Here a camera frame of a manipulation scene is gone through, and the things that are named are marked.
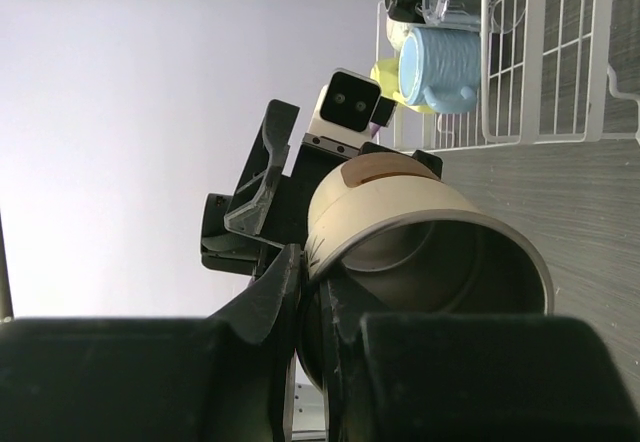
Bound white wire dish rack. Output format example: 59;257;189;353
375;0;639;153

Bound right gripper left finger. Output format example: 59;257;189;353
204;244;303;441

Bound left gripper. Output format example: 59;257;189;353
199;99;446;278

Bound blue mug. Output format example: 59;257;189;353
398;27;482;115

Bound white speckled mug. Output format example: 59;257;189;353
386;17;413;52

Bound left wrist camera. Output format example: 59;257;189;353
303;68;397;154

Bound steel cup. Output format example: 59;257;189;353
298;154;554;390

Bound yellow mug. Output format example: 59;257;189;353
370;58;434;114

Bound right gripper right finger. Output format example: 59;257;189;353
320;276;388;441

